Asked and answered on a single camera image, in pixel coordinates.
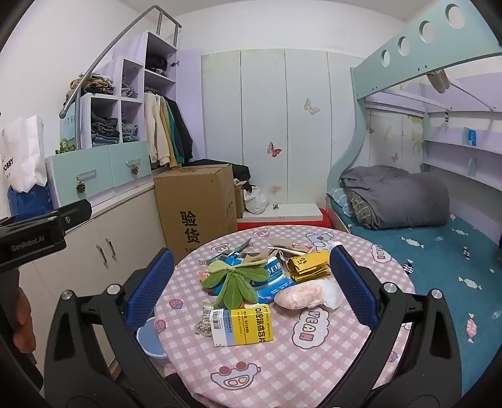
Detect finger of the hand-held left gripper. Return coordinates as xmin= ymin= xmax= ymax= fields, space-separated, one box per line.
xmin=55 ymin=199 xmax=93 ymax=236

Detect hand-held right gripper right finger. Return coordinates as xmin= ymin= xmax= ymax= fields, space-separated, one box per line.
xmin=328 ymin=244 xmax=463 ymax=408

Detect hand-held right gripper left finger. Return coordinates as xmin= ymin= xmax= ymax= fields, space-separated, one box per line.
xmin=44 ymin=247 xmax=185 ymax=408

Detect yellow packet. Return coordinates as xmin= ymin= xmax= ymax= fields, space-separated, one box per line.
xmin=286 ymin=251 xmax=332 ymax=284

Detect clear bag pink granules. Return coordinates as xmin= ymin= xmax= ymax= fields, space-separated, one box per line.
xmin=274 ymin=280 xmax=346 ymax=310

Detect blue plastic bin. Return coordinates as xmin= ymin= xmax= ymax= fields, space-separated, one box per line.
xmin=135 ymin=317 xmax=169 ymax=359

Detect silver blister pack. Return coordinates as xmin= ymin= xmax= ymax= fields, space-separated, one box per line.
xmin=196 ymin=302 xmax=214 ymax=338

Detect blue white packet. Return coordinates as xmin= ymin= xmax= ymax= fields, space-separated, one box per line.
xmin=251 ymin=257 xmax=296 ymax=303

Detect beige paper wrapper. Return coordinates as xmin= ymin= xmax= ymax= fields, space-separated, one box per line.
xmin=268 ymin=236 xmax=314 ymax=257

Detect green leaf plush toy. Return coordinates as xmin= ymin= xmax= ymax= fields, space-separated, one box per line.
xmin=199 ymin=259 xmax=271 ymax=310

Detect yellow white medicine box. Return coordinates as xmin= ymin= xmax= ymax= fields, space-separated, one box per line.
xmin=210 ymin=304 xmax=275 ymax=348

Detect person's left hand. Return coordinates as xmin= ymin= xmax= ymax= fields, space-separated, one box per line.
xmin=12 ymin=288 xmax=40 ymax=352

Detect blue shopping bag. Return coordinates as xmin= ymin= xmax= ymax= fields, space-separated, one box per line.
xmin=7 ymin=184 xmax=53 ymax=216

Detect teal drawer unit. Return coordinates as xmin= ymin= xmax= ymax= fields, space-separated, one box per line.
xmin=45 ymin=140 xmax=153 ymax=208

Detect cream cabinet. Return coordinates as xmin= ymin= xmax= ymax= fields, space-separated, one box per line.
xmin=18 ymin=178 xmax=169 ymax=377

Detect white paper bag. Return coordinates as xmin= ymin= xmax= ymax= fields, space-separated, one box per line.
xmin=0 ymin=115 xmax=48 ymax=193

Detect plaid pillow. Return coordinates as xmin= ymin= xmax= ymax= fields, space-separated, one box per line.
xmin=347 ymin=189 xmax=373 ymax=226

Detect large cardboard box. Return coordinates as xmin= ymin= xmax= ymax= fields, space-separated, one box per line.
xmin=153 ymin=164 xmax=238 ymax=265

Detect dark folded clothes stack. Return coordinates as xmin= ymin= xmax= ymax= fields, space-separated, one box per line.
xmin=91 ymin=112 xmax=120 ymax=146

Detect striped blue pillow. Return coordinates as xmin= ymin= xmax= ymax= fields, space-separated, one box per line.
xmin=328 ymin=187 xmax=354 ymax=216

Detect red white storage box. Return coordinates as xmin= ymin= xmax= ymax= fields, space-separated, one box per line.
xmin=236 ymin=208 xmax=334 ymax=233

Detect grey blanket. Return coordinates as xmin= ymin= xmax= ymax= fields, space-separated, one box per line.
xmin=340 ymin=165 xmax=451 ymax=230

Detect white board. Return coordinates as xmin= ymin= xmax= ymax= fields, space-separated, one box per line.
xmin=245 ymin=203 xmax=323 ymax=221

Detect pink checkered tablecloth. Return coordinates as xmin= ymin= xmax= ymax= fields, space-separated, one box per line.
xmin=151 ymin=227 xmax=416 ymax=408

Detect cream hanging coat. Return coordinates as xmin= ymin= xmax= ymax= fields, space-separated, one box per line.
xmin=143 ymin=93 xmax=170 ymax=169

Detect yellow hanging garment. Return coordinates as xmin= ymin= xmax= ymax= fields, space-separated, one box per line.
xmin=159 ymin=96 xmax=177 ymax=165

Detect small cardboard box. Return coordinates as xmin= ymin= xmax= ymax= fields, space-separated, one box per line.
xmin=234 ymin=184 xmax=246 ymax=219

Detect green hanging garment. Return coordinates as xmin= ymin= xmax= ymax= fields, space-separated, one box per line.
xmin=167 ymin=98 xmax=185 ymax=163

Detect olive folded clothes pile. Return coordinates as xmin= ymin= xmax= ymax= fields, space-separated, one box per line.
xmin=71 ymin=74 xmax=114 ymax=97

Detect white plastic bag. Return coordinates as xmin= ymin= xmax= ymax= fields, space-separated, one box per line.
xmin=243 ymin=185 xmax=269 ymax=214

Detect black hanging garment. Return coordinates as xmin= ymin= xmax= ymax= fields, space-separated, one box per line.
xmin=170 ymin=98 xmax=194 ymax=161

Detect black clothes pile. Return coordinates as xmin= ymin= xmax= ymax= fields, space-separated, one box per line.
xmin=188 ymin=158 xmax=252 ymax=185

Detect purple shelf unit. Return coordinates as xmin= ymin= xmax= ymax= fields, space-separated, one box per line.
xmin=80 ymin=31 xmax=179 ymax=150

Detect black folded clothes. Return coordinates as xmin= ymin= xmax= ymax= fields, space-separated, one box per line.
xmin=145 ymin=54 xmax=168 ymax=77

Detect metal handrail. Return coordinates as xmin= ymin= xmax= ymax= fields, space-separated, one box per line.
xmin=59 ymin=6 xmax=183 ymax=118

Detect white wardrobe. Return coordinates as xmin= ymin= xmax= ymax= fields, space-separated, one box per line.
xmin=201 ymin=49 xmax=367 ymax=207

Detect brown cloth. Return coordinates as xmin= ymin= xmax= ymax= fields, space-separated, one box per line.
xmin=427 ymin=68 xmax=450 ymax=94

